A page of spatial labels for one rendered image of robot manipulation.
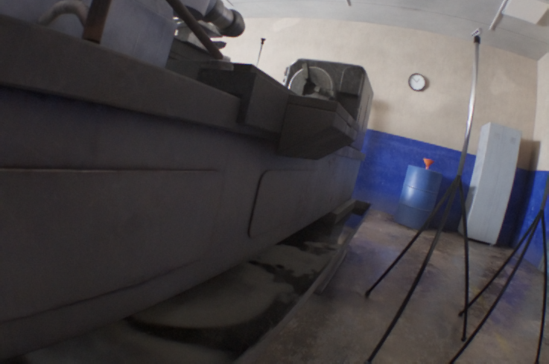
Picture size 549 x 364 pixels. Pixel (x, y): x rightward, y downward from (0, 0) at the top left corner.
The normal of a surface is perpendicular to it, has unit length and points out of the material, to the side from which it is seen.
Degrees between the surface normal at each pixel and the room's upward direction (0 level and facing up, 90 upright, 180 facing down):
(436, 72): 90
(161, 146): 90
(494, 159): 90
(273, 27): 90
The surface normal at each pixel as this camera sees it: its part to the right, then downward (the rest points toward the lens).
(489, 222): -0.43, -0.04
